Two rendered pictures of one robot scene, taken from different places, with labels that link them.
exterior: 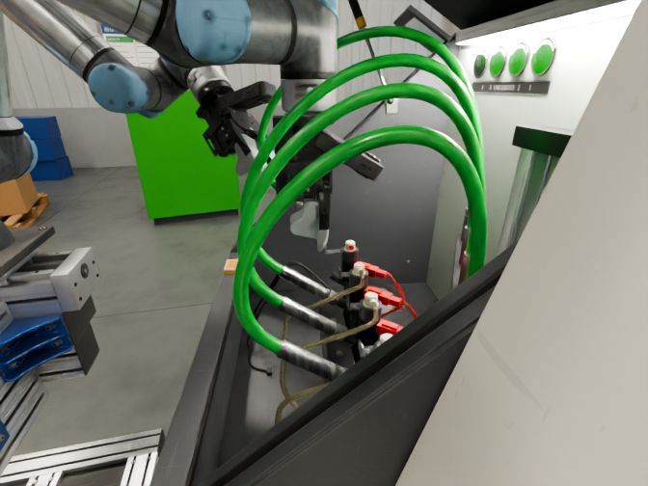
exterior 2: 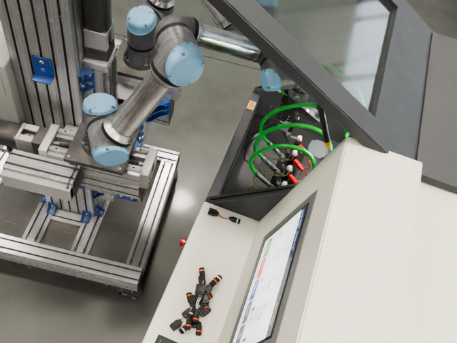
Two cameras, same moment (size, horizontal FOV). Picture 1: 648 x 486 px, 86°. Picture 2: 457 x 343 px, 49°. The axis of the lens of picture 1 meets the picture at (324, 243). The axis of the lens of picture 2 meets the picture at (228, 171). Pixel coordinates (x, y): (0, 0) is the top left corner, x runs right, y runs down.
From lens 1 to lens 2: 1.50 m
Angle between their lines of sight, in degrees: 30
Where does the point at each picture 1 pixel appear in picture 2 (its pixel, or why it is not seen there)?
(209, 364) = (231, 158)
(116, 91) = not seen: hidden behind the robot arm
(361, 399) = (266, 194)
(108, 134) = not seen: outside the picture
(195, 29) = (264, 85)
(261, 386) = (246, 169)
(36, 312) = not seen: hidden behind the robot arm
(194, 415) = (224, 174)
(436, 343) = (283, 192)
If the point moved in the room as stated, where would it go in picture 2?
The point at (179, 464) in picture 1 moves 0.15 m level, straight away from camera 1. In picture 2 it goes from (219, 186) to (213, 156)
